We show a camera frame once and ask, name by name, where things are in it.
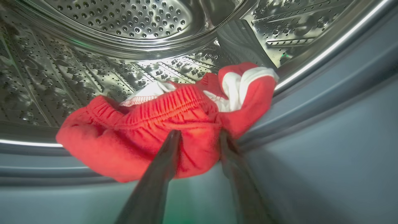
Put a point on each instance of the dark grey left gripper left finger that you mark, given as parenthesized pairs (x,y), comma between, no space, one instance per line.
(152,193)

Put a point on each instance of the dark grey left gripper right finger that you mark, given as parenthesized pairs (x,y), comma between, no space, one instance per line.
(245,193)

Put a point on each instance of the red and white garment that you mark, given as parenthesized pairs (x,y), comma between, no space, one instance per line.
(124,140)

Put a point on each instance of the grey rubber door gasket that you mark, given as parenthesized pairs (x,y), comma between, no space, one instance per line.
(326,140)

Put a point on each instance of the steel washing machine drum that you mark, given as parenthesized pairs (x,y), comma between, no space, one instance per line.
(62,77)

